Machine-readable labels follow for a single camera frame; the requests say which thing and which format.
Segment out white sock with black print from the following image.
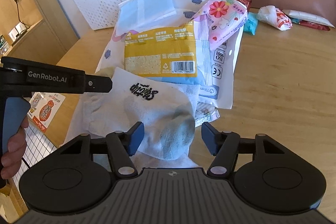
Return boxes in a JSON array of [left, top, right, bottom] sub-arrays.
[[72, 68, 199, 160]]

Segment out yellow wipes pack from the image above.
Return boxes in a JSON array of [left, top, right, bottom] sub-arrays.
[[124, 22, 198, 79]]

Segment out person's left hand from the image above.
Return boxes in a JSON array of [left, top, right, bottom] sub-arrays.
[[1, 117, 29, 180]]

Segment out orange printed leaflet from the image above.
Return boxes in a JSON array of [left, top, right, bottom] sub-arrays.
[[27, 92, 66, 133]]

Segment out white charger box on shelf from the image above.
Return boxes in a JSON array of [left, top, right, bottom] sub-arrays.
[[9, 22, 27, 42]]

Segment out white mask package with CE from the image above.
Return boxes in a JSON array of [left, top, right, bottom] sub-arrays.
[[199, 28, 243, 109]]

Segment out blue face mask in wrapper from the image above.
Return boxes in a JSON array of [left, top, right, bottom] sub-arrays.
[[114, 0, 176, 36]]

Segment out teal small packet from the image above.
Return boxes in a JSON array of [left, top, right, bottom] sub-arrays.
[[243, 12, 259, 36]]

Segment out pink floral tissue pack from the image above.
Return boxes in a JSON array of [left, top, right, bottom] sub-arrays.
[[193, 0, 248, 51]]

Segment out crumpled white red plastic bag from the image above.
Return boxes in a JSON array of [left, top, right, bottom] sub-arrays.
[[257, 5, 293, 31]]

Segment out white flat wipes packet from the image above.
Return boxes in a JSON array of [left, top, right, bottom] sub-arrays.
[[283, 10, 335, 28]]

